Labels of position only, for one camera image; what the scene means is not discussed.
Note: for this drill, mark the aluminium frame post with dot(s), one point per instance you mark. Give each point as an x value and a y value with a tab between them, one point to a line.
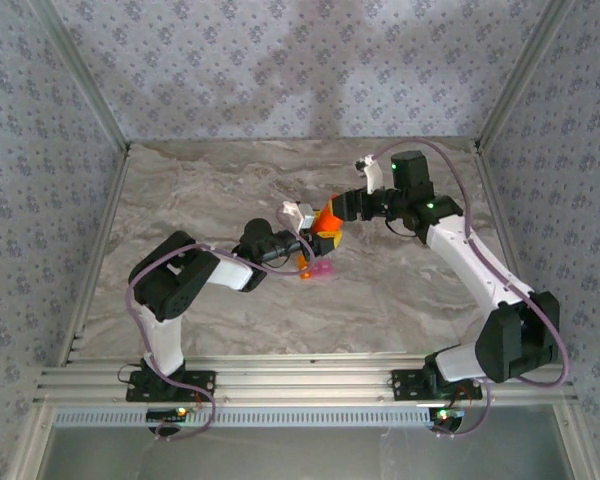
85	75
521	75

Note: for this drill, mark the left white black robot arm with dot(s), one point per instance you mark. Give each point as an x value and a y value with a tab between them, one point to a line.
165	285

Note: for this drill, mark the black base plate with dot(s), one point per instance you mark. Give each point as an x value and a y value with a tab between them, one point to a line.
405	385
200	382

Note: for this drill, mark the left circuit board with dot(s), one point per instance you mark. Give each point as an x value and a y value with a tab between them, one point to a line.
165	414

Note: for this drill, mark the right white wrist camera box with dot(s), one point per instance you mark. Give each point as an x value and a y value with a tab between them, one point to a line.
372	175

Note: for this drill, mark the aluminium frame leg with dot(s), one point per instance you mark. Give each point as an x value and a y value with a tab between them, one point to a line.
35	445
572	445

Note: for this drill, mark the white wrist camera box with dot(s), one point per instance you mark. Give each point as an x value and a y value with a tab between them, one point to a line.
300	215
372	175

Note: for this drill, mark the circuit board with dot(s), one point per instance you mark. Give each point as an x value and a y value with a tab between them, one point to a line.
447	416
165	414

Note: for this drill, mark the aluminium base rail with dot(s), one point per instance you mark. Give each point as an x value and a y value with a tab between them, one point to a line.
300	380

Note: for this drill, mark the orange pill bottle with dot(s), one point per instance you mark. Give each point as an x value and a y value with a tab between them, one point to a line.
325	224

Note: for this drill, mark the aluminium table side rail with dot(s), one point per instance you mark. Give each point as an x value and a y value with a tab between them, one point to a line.
113	200
494	200

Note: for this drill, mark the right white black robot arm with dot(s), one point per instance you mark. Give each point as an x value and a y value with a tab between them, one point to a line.
470	260

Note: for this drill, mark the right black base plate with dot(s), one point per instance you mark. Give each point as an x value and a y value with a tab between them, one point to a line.
405	385

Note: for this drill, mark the orange pill box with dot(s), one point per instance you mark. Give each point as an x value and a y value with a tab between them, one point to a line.
306	274

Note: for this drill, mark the pink pill box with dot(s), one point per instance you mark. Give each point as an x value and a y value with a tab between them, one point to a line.
324	269

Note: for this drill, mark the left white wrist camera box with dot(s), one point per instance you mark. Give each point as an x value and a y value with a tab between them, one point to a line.
300	215

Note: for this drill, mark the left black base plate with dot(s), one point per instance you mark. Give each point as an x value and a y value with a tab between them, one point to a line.
200	382

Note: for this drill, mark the right circuit board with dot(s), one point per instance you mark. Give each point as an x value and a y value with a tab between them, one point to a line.
447	416

